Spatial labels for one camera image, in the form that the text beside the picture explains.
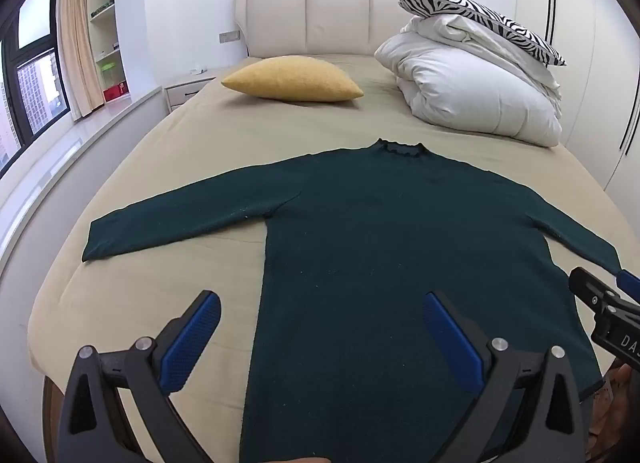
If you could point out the white window ledge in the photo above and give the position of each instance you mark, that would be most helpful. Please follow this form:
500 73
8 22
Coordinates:
75 153

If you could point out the yellow pillow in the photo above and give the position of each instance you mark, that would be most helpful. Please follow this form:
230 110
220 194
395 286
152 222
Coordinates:
292 78

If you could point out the green container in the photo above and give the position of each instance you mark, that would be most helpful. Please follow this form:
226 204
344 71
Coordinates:
112 73

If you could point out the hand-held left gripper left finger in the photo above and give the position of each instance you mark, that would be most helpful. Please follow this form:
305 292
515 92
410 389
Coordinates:
192 343

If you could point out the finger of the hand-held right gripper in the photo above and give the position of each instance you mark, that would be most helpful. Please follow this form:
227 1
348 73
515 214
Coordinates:
630 285
590 290

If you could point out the zebra striped pillow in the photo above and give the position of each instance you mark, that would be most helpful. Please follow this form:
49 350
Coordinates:
500 23

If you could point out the dark green sweater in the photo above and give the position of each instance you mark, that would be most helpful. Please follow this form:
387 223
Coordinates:
350 243

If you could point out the white wall shelf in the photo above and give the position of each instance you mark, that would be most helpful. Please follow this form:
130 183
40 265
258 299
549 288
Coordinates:
105 3

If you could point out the wall switch panel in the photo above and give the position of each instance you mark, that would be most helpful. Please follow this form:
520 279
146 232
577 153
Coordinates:
230 36

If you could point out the white wardrobe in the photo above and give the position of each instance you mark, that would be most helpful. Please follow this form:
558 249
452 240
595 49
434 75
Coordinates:
590 68

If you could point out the red box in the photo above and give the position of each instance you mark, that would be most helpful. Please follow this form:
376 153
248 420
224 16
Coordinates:
114 93

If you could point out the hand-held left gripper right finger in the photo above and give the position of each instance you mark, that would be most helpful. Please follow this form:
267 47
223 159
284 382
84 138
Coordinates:
452 343

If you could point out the beige padded headboard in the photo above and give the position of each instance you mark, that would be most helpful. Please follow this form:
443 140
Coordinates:
335 18

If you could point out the white nightstand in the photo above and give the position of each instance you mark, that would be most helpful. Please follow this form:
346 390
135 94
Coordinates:
185 90

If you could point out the white folded duvet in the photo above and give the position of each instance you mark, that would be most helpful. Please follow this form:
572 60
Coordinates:
460 88

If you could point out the beige curtain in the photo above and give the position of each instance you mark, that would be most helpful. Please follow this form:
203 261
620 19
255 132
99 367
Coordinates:
77 43

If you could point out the black framed window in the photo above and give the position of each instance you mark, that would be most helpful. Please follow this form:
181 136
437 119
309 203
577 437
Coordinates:
35 88

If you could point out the bed with beige sheet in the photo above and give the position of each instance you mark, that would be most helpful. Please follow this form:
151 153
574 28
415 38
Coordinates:
175 143

